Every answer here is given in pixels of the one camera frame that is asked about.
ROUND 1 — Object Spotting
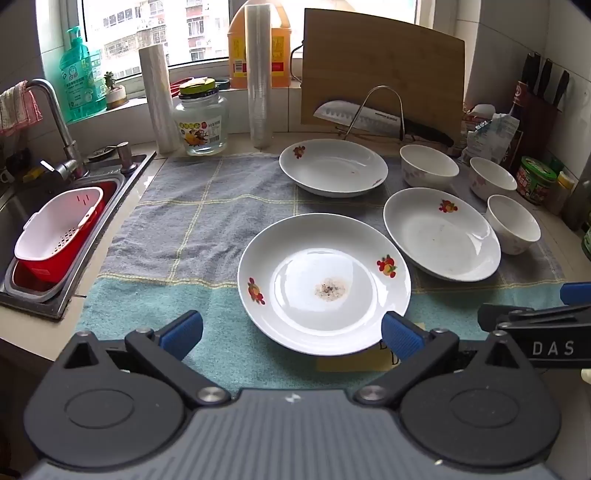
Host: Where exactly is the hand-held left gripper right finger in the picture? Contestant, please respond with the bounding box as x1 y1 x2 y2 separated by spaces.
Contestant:
353 311 532 409

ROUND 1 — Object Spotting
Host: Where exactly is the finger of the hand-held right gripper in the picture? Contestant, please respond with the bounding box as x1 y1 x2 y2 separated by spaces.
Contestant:
477 302 591 330
560 282 591 306

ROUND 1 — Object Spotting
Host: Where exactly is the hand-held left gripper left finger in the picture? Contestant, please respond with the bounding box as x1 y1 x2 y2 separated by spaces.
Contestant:
60 310 232 409

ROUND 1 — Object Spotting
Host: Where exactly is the white flower-print bowl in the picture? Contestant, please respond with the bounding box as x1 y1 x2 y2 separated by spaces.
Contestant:
400 144 461 189
485 194 542 256
469 157 518 202

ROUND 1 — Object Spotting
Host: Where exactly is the white fruit-print plate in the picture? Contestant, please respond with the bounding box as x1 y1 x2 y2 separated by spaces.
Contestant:
237 213 412 356
383 187 502 282
279 139 389 199

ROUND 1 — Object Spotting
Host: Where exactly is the teal towel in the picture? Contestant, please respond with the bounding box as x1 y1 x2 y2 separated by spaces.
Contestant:
76 272 591 393

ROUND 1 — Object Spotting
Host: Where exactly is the yellow paper note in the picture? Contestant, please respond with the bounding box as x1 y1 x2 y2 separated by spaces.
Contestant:
316 320 428 372

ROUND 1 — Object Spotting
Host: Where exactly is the dark glass oil bottle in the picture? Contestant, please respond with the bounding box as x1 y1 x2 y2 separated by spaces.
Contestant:
564 181 591 232

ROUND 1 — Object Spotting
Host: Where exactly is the yellow spice bottle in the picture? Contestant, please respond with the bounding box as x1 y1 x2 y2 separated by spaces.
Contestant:
549 171 577 215

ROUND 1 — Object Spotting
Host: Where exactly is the grey checked towel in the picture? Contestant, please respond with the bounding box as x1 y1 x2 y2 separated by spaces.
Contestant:
99 152 566 296

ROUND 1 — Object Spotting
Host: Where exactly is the green-lidded sauce jar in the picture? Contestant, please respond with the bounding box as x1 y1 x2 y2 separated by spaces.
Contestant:
516 156 558 206

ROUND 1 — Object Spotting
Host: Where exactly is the red and white colander basket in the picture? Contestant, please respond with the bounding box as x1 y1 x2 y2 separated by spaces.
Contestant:
13 181 122 296

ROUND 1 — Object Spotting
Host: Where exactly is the steel sink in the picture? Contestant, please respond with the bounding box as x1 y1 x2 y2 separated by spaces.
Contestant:
0 148 158 321

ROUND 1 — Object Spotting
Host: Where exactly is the dark red knife block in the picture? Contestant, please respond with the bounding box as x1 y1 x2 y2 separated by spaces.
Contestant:
510 80 561 176

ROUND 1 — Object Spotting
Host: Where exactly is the white and blue bag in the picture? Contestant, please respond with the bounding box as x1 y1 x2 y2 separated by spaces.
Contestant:
466 113 521 162

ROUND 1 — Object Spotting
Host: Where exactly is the metal soap dispenser knob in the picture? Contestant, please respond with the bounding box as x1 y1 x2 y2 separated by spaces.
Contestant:
116 142 138 174

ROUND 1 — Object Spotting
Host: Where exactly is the white and orange bag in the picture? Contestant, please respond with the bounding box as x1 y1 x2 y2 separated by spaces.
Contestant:
462 104 497 139

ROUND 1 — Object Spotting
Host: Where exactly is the glass jar with yellow-green lid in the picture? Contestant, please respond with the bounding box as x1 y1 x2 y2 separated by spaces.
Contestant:
174 78 230 156

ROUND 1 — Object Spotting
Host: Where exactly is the dark soy sauce bottle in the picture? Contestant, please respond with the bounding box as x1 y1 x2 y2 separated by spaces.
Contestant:
501 80 532 169

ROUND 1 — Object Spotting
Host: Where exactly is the metal faucet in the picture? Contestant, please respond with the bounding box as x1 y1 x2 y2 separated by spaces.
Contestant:
25 78 88 182

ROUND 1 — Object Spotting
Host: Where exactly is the small potted plant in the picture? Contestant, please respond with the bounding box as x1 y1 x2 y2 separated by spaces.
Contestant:
102 71 127 110

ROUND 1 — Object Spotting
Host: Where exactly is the stack of clear plastic cups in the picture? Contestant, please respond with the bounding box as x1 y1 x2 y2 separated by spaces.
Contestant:
244 4 274 149

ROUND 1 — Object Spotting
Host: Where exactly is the green detergent bottle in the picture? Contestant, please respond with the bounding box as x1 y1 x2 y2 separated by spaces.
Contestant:
59 26 108 123

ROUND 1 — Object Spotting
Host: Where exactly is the pink checked rag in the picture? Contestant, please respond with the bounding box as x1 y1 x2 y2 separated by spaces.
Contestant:
0 80 43 137

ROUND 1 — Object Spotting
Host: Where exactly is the bamboo cutting board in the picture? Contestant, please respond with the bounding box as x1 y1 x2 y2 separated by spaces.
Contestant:
290 8 466 139

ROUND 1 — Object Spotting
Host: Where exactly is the orange cooking oil bottle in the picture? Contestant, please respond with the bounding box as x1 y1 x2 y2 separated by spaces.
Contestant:
227 0 293 90

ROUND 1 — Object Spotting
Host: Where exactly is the window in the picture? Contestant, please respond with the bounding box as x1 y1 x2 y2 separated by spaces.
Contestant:
78 0 419 70

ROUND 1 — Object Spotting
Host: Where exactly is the black knife handle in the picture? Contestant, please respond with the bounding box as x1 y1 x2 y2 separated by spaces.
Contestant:
553 69 571 108
521 52 541 93
538 58 554 100

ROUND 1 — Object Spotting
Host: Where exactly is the black-handled kitchen knife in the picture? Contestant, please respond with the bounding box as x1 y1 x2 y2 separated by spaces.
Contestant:
313 100 455 147

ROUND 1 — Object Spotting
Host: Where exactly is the metal wire rack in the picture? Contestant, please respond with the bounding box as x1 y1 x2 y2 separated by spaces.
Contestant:
336 86 419 141

